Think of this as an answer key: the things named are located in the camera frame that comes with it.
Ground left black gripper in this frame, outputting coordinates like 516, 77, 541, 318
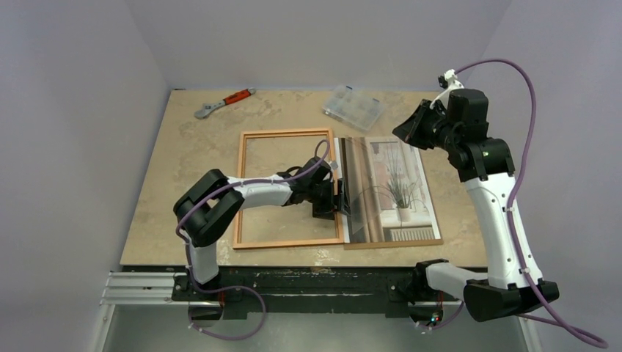
305, 178, 351, 220

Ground photo print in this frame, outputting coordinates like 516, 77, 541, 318
334, 136, 443, 249

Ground orange wooden picture frame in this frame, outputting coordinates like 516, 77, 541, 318
230, 128, 344, 249

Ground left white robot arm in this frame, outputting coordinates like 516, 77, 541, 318
173, 156, 351, 300

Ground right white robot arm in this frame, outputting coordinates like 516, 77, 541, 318
392, 89, 560, 322

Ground clear plastic organizer box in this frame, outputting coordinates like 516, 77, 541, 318
322, 85, 385, 132

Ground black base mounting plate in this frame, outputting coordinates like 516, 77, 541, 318
172, 264, 460, 324

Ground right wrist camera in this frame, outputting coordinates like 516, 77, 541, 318
437, 69, 464, 94

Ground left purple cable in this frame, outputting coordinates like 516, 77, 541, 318
175, 139, 332, 341

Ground red handled adjustable wrench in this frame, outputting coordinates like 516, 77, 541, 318
194, 88, 257, 120

